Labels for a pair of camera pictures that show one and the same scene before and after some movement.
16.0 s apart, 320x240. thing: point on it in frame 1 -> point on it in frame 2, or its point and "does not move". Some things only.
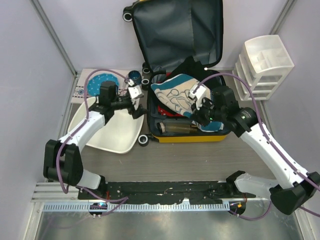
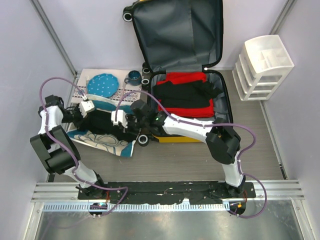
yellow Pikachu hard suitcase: (184, 40) does not move
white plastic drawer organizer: (264, 64) does not move
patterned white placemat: (80, 88) does not move
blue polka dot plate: (93, 84) does not move
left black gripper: (135, 113) -> (81, 118)
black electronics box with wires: (201, 192) does not move
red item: (164, 112) -> (183, 78)
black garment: (196, 70) -> (101, 122)
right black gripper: (197, 114) -> (128, 118)
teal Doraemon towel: (173, 92) -> (123, 148)
